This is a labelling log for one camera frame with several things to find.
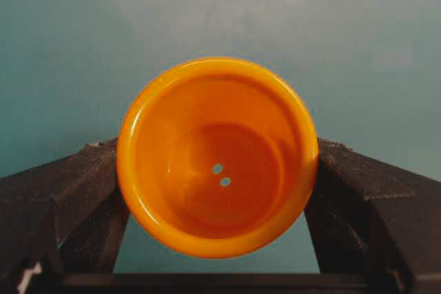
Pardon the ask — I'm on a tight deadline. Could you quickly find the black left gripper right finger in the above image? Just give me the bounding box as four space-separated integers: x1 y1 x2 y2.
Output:
305 138 440 293

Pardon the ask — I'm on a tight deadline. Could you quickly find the orange plastic cup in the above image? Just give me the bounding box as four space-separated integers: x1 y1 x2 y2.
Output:
116 57 318 258

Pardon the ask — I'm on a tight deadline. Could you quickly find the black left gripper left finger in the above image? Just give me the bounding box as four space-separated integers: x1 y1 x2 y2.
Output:
1 138 129 293

